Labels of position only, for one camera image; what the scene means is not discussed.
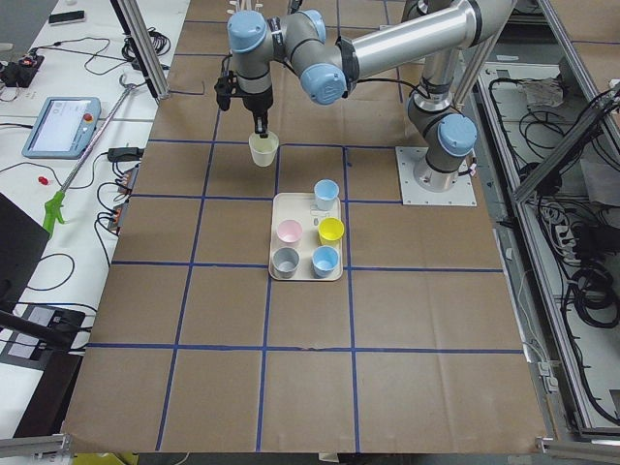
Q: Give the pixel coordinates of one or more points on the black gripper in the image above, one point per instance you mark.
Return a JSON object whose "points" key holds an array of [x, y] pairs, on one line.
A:
{"points": [[255, 102]]}

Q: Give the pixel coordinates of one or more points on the white plastic cup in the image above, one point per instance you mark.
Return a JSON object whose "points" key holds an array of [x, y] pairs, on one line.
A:
{"points": [[263, 148]]}

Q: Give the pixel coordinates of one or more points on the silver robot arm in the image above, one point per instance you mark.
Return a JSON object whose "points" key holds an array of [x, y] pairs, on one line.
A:
{"points": [[434, 31]]}

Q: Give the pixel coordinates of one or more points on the light blue cup rear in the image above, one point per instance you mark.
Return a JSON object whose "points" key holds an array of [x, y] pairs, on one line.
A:
{"points": [[326, 192]]}

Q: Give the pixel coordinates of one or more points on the light blue cup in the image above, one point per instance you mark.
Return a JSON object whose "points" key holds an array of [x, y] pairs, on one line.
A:
{"points": [[326, 192], [325, 259]]}

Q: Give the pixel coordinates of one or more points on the pink plastic cup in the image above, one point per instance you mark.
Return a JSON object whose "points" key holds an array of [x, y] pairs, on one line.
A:
{"points": [[289, 232]]}

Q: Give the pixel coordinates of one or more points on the yellow plastic cup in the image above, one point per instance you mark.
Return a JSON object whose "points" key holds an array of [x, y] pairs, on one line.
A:
{"points": [[331, 231]]}

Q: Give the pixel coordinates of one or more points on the grey plastic cup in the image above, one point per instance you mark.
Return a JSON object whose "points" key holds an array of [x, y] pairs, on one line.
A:
{"points": [[284, 263]]}

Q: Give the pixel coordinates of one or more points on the light blue cup front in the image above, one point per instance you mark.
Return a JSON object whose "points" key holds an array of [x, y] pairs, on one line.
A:
{"points": [[325, 259]]}

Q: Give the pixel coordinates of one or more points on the beige plastic tray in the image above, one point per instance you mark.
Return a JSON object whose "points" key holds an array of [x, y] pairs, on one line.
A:
{"points": [[301, 207]]}

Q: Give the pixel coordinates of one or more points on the teach pendant tablet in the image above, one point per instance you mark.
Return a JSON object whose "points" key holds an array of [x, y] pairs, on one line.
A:
{"points": [[63, 128]]}

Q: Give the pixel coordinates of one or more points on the black smartphone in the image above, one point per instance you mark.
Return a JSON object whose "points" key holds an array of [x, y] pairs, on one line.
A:
{"points": [[67, 17]]}

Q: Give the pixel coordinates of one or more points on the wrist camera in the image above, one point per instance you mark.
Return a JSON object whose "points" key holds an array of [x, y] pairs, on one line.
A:
{"points": [[225, 89]]}

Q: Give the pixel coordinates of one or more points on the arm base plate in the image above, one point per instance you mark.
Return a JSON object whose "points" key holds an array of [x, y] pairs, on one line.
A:
{"points": [[422, 186]]}

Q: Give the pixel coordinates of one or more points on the green handled reacher grabber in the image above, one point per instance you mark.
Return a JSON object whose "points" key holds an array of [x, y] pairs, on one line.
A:
{"points": [[53, 206]]}

